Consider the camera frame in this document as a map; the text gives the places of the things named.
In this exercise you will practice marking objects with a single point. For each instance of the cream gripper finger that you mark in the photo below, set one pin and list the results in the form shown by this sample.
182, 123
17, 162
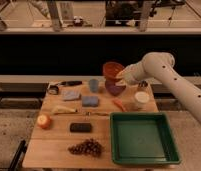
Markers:
120, 83

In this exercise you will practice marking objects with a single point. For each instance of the orange-red bowl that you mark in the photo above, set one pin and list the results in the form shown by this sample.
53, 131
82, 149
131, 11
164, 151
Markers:
111, 69

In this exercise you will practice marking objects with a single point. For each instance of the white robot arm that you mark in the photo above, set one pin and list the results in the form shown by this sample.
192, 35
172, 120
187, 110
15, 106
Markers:
159, 65

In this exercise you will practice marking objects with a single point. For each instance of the purple bowl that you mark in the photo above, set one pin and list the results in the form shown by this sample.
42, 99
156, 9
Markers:
113, 89

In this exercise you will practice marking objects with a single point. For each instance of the orange carrot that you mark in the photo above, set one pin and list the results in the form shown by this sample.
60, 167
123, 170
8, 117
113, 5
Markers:
119, 104

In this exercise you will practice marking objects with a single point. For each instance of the small metal cup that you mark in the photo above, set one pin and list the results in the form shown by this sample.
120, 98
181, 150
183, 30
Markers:
142, 85

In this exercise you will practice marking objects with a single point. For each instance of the white round container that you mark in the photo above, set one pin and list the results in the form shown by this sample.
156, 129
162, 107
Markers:
141, 98

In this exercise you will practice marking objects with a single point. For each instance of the blue-grey cup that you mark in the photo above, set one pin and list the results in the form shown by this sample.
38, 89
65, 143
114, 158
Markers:
93, 85

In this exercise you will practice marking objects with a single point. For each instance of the blue sponge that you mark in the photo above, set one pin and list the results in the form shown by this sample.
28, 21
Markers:
90, 101

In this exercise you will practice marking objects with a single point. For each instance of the metal fork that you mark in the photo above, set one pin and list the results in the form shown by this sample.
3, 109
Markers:
93, 114

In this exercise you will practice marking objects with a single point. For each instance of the green plastic tray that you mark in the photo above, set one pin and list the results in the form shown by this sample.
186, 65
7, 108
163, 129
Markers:
142, 139

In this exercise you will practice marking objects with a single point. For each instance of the light blue cloth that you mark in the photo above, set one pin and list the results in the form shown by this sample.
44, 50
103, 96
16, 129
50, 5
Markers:
70, 95

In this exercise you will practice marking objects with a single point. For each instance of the black rectangular block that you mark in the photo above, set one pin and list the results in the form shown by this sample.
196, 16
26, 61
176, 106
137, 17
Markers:
80, 127

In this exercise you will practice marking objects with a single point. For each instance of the wooden board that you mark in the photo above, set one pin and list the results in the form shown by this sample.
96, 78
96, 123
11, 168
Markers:
48, 148

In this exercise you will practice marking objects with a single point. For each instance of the yellow banana piece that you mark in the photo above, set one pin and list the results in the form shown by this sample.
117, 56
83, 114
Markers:
63, 110

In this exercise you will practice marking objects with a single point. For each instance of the bunch of dark grapes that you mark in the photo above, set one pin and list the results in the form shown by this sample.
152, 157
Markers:
87, 147

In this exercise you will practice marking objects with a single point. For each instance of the orange fruit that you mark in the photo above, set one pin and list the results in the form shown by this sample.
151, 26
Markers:
44, 121

